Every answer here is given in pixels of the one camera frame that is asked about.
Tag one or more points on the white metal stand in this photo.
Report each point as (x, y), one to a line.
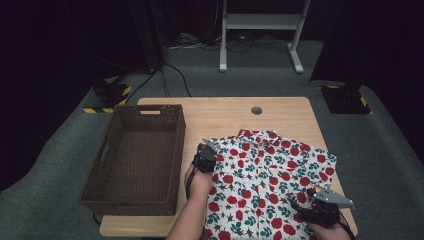
(263, 21)

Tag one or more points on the brown wicker basket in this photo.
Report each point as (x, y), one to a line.
(140, 166)

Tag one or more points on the round table grommet hole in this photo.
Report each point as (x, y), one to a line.
(256, 110)

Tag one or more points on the black stand post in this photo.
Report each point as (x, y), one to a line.
(155, 40)

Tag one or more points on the black stand base striped tape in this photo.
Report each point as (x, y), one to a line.
(111, 93)
(345, 100)

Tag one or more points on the person's right hand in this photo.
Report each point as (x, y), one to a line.
(330, 234)

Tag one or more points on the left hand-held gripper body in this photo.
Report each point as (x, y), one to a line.
(206, 160)

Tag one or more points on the floral print shirt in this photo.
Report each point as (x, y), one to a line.
(266, 180)

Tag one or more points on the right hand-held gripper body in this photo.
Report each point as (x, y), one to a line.
(325, 215)

